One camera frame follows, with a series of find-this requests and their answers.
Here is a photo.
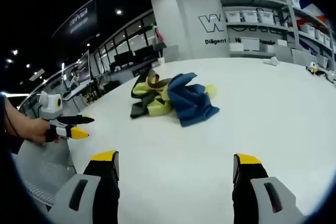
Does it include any spare hand-held gripper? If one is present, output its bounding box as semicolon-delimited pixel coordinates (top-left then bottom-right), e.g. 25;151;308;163
305;61;328;77

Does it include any dark computer monitor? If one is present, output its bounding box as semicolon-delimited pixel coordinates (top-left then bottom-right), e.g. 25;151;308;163
133;45;155;61

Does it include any grey mesh chair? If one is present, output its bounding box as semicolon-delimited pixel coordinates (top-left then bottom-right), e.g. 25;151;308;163
10;136;77;210

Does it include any person's left hand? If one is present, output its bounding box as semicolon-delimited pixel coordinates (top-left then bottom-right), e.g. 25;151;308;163
23;117;58;146

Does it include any black hanging banner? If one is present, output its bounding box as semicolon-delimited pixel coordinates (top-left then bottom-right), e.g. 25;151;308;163
51;0;98;45

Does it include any grey office desk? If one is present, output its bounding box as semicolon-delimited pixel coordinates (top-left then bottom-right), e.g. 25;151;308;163
61;79;106;109

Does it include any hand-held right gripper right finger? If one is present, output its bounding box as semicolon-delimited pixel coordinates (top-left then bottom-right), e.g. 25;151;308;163
232;153;307;224

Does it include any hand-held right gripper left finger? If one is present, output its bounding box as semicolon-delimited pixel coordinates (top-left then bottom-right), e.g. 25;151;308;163
48;150;121;224

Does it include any grey metal shelf rack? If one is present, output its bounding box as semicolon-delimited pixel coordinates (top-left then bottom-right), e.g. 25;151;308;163
219;0;336;69

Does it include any grey box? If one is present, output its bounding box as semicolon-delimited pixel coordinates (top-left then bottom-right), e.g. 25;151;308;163
274;44;297;63

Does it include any row of white storage bins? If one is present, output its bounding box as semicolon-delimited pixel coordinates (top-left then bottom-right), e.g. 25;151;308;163
225;0;335;49

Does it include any blue and yellow garment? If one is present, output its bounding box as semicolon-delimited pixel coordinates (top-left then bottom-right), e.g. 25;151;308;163
130;68;221;128

